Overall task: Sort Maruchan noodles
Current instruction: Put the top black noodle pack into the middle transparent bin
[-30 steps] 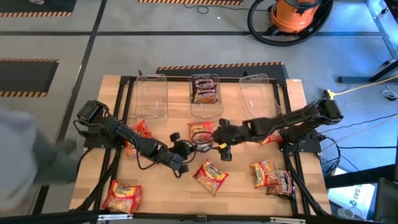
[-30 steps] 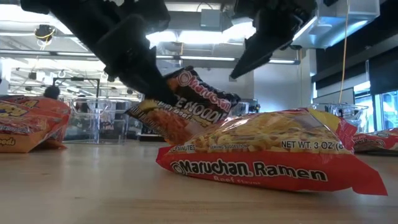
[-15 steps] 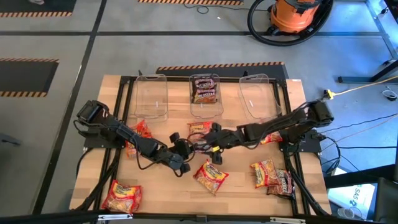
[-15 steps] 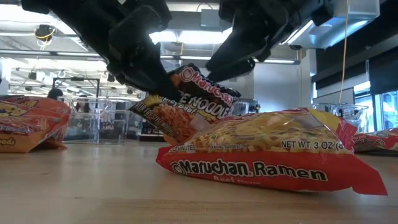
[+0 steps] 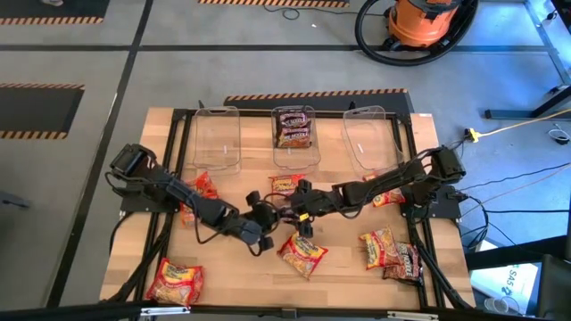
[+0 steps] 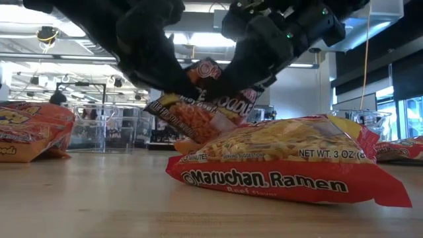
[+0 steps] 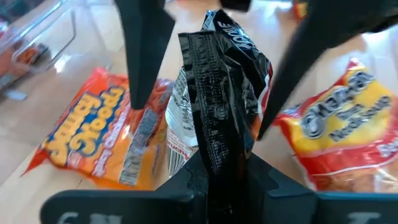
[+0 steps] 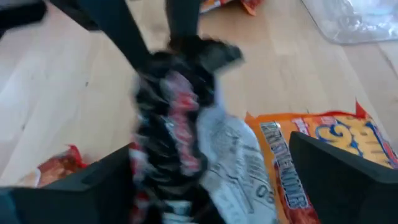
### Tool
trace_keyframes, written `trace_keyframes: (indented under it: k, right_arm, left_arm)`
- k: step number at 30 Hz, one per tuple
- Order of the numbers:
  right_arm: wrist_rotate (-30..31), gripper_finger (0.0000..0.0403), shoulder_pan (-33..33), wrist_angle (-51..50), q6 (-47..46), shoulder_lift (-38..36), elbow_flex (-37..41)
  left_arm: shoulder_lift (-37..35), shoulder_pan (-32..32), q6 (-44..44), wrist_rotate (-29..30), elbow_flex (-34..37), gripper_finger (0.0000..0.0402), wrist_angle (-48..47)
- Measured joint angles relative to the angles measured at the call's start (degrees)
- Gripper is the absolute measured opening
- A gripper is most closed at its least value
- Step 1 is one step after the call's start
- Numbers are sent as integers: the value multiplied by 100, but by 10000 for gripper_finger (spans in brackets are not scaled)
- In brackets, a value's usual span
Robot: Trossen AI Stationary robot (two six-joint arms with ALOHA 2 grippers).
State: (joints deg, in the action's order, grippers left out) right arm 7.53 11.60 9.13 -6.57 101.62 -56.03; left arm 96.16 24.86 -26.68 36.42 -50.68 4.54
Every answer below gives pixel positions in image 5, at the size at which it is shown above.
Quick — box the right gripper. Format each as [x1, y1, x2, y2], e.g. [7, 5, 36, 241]
[289, 178, 324, 239]

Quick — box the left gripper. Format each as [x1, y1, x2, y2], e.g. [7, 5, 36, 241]
[243, 189, 281, 252]

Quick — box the orange Saucy Noods packet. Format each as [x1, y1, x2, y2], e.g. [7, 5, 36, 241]
[179, 201, 198, 229]
[268, 173, 308, 197]
[189, 171, 220, 201]

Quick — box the Maruchan beef ramen packet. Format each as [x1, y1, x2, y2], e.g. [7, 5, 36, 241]
[359, 226, 401, 271]
[276, 230, 330, 281]
[145, 257, 205, 308]
[361, 172, 407, 209]

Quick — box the clear plastic bin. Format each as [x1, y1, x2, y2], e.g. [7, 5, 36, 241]
[191, 105, 243, 174]
[342, 104, 406, 178]
[270, 104, 322, 171]

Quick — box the black hazard-striped floor mat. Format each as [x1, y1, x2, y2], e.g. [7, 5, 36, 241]
[0, 82, 86, 140]
[222, 87, 415, 115]
[0, 0, 112, 26]
[197, 0, 351, 9]

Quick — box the orange shop vacuum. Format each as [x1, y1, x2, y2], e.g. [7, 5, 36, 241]
[386, 0, 463, 49]
[354, 0, 481, 68]

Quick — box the black gantry bar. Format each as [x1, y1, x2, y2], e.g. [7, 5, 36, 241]
[0, 299, 571, 321]

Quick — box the black floor beam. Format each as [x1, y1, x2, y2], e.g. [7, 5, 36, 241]
[463, 235, 571, 271]

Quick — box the clear plastic cup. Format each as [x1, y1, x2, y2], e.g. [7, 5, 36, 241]
[484, 296, 513, 316]

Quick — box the white printed sign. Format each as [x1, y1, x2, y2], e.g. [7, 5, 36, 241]
[469, 262, 540, 313]

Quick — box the black floor stand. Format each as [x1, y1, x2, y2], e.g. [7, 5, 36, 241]
[484, 83, 571, 120]

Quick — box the gray floor object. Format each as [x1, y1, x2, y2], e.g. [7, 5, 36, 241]
[0, 190, 33, 210]

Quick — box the black table frame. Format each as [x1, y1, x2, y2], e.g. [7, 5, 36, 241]
[100, 106, 476, 313]

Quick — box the silver metal bracket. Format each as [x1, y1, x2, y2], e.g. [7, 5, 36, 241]
[139, 306, 192, 318]
[386, 310, 440, 321]

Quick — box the yellow extension cord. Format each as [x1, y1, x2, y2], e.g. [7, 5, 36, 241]
[462, 108, 571, 144]

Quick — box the coiled white cable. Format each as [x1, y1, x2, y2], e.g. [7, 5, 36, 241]
[547, 124, 571, 146]

